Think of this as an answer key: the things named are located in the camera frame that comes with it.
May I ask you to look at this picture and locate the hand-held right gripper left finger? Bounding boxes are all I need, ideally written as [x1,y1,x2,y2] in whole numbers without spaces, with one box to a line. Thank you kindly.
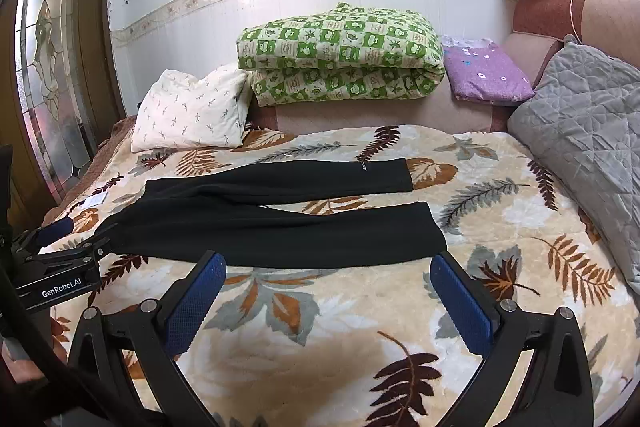
[67,250,227,427]

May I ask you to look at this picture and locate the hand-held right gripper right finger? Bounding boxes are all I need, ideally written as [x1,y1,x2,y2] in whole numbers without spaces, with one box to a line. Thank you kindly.
[429,252,596,427]

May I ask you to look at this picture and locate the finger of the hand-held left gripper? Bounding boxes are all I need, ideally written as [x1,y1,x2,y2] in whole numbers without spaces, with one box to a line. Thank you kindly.
[47,223,121,265]
[20,216,76,254]

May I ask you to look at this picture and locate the black pants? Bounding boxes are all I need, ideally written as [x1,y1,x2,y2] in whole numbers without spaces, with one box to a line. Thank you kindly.
[97,158,447,269]

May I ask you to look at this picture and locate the leaf print fleece blanket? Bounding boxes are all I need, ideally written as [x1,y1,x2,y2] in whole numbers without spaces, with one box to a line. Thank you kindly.
[42,122,640,427]

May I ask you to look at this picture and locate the white patterned pillow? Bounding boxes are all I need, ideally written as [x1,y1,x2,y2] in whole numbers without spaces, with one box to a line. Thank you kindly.
[131,66,251,152]

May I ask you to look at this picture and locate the wooden stained glass door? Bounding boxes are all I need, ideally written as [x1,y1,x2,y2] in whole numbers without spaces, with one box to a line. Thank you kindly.
[0,0,126,218]

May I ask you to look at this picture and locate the grey quilted cushion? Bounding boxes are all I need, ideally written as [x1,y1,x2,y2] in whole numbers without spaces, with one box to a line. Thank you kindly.
[507,38,640,295]

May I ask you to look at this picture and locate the purple floral pillow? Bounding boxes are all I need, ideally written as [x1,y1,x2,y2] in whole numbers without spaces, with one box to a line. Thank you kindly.
[440,36,536,104]

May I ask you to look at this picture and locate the green checked folded quilt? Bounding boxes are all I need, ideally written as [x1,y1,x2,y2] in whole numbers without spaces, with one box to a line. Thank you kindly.
[236,3,447,108]

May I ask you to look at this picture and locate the pink upholstered bed frame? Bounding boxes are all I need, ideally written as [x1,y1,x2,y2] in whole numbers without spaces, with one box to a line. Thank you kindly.
[245,0,640,138]

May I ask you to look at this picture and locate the white cable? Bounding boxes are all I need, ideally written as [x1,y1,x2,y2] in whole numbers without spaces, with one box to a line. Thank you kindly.
[569,0,589,46]

